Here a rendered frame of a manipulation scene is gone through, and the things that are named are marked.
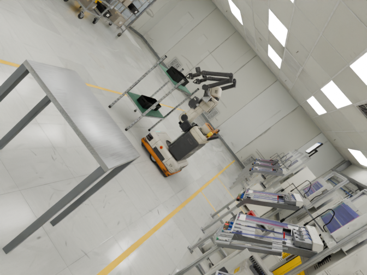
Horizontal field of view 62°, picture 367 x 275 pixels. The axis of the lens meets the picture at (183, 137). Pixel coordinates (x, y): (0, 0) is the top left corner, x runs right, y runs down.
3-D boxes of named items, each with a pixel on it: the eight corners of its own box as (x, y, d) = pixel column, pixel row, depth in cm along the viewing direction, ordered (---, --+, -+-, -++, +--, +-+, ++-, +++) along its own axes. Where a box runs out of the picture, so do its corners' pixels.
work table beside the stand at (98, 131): (-2, 144, 214) (75, 70, 197) (56, 224, 210) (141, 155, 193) (-66, 154, 171) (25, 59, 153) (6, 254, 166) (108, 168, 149)
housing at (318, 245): (310, 258, 250) (313, 242, 249) (303, 238, 297) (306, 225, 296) (321, 261, 248) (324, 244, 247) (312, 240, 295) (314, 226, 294)
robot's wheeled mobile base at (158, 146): (178, 172, 486) (190, 163, 480) (166, 178, 425) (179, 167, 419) (154, 139, 497) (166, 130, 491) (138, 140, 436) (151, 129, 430)
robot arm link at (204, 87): (234, 81, 403) (235, 83, 413) (232, 71, 404) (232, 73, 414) (202, 90, 415) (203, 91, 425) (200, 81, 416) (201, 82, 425)
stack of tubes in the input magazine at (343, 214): (331, 233, 247) (360, 215, 241) (320, 216, 296) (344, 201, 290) (341, 246, 245) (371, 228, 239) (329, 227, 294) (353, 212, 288)
